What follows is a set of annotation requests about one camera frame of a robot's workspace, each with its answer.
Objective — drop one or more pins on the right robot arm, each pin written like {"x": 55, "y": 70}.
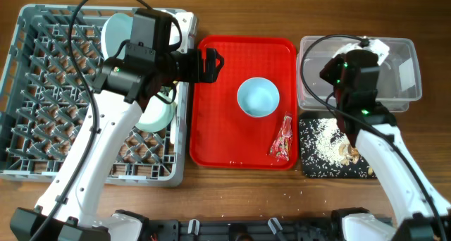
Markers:
{"x": 421, "y": 212}

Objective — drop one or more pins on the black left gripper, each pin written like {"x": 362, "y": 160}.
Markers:
{"x": 196, "y": 74}

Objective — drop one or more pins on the grey plastic dishwasher rack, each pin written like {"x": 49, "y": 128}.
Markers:
{"x": 43, "y": 103}

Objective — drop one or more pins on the black plastic tray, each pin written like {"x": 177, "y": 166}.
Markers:
{"x": 310, "y": 163}

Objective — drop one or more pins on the red snack wrapper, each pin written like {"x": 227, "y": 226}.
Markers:
{"x": 280, "y": 148}

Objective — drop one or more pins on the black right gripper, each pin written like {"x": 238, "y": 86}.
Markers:
{"x": 328, "y": 73}

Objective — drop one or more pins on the white plastic spoon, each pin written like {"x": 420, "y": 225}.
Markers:
{"x": 174, "y": 120}

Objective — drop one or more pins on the light blue food bowl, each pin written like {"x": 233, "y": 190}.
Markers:
{"x": 258, "y": 97}

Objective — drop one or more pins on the clear plastic bin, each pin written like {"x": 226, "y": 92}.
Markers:
{"x": 399, "y": 80}

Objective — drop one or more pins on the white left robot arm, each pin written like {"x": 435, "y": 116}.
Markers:
{"x": 121, "y": 91}

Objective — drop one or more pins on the light blue plate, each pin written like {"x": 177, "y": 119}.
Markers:
{"x": 115, "y": 30}

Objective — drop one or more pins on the light green small bowl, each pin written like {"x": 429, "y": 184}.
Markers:
{"x": 157, "y": 114}

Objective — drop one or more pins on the red plastic serving tray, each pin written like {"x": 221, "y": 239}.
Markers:
{"x": 222, "y": 134}

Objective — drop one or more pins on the rice and food scraps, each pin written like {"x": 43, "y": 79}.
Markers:
{"x": 334, "y": 142}

